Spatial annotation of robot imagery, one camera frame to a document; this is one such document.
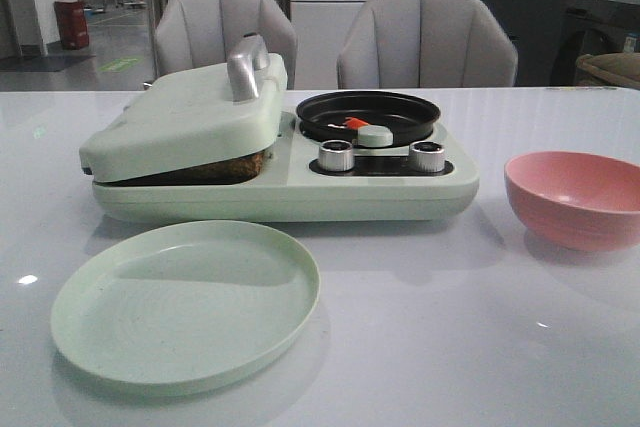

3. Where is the pink plastic bowl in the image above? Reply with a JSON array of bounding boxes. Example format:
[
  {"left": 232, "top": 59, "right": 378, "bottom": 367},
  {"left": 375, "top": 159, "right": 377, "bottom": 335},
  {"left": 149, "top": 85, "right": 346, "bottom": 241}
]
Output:
[{"left": 504, "top": 151, "right": 639, "bottom": 252}]

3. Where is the silver control knob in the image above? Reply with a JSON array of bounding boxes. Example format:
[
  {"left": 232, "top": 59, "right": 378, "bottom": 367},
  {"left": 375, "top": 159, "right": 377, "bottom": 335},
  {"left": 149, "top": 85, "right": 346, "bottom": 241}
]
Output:
[
  {"left": 317, "top": 140, "right": 355, "bottom": 172},
  {"left": 408, "top": 140, "right": 446, "bottom": 174}
]

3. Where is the black round frying pan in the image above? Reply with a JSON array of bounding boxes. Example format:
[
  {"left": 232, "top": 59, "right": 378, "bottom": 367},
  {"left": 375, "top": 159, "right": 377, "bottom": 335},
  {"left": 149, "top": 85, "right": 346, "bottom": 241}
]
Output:
[{"left": 296, "top": 90, "right": 441, "bottom": 147}]

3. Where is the dark washing machine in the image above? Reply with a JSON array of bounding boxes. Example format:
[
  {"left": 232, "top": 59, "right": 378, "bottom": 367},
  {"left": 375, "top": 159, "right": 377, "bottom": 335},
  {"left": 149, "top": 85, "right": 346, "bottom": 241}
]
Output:
[{"left": 550, "top": 0, "right": 639, "bottom": 86}]

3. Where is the right grey upholstered chair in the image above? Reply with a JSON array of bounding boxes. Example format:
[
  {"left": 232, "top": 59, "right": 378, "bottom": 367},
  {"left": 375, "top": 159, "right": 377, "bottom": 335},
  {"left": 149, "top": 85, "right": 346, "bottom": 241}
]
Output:
[{"left": 336, "top": 0, "right": 518, "bottom": 89}]

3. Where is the white refrigerator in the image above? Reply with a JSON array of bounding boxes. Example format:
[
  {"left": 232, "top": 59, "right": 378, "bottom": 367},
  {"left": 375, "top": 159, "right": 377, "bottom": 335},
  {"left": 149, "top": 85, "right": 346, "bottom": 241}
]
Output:
[{"left": 288, "top": 0, "right": 382, "bottom": 90}]

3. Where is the mint green breakfast maker base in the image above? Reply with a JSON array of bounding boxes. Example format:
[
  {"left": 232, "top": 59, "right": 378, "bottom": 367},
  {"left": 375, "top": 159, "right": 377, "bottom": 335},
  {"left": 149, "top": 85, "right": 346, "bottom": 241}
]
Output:
[{"left": 92, "top": 111, "right": 479, "bottom": 224}]

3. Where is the grey upholstered chair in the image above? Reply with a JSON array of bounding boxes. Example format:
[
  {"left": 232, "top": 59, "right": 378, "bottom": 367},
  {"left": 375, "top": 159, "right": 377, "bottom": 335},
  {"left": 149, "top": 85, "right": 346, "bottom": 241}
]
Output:
[
  {"left": 336, "top": 0, "right": 518, "bottom": 89},
  {"left": 154, "top": 0, "right": 298, "bottom": 89}
]

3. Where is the white bread slice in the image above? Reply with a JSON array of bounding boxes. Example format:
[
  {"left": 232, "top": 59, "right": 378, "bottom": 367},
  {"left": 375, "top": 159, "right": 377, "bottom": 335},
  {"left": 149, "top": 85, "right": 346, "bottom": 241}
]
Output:
[{"left": 114, "top": 150, "right": 267, "bottom": 186}]

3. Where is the left grey upholstered chair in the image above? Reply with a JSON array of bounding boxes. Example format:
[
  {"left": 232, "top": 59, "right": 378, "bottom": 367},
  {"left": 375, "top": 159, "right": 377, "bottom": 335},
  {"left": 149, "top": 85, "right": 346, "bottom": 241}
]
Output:
[{"left": 154, "top": 0, "right": 298, "bottom": 89}]

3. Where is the mint green round plate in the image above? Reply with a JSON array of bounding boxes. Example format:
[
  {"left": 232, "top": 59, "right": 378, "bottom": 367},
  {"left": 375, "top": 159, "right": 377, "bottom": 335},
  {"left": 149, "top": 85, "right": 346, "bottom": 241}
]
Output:
[{"left": 50, "top": 221, "right": 320, "bottom": 397}]

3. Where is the orange shrimp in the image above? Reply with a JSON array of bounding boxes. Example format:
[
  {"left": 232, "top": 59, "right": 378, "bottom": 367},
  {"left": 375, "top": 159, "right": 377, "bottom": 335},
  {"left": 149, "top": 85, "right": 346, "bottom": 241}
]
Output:
[{"left": 342, "top": 117, "right": 369, "bottom": 130}]

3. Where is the red bin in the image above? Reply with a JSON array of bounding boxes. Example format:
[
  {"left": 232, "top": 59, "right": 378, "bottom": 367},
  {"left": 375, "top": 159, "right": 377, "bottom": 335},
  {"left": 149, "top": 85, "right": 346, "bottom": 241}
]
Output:
[{"left": 54, "top": 0, "right": 90, "bottom": 50}]

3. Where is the left silver control knob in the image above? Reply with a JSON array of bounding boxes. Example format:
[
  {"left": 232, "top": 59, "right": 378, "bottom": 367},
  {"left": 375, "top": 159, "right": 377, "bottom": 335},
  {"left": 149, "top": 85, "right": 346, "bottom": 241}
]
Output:
[{"left": 317, "top": 140, "right": 355, "bottom": 172}]

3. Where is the mint green breakfast maker lid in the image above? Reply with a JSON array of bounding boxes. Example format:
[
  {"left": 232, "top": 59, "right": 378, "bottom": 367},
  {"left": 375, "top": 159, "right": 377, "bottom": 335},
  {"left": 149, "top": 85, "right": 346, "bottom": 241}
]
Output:
[{"left": 79, "top": 35, "right": 288, "bottom": 183}]

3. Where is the right silver control knob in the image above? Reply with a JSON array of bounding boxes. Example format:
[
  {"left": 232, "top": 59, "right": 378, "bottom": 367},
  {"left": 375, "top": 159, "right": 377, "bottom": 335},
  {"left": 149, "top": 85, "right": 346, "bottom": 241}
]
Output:
[{"left": 408, "top": 140, "right": 446, "bottom": 174}]

